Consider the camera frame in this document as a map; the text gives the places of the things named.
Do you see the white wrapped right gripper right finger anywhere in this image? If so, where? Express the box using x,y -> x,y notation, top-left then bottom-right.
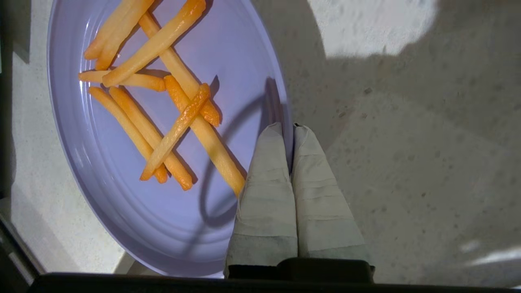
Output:
291,124 -> 372,265

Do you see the purple plate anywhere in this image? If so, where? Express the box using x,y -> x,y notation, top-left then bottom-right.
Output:
47,0 -> 293,278

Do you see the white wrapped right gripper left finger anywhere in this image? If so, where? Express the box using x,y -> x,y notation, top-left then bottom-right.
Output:
224,122 -> 299,278

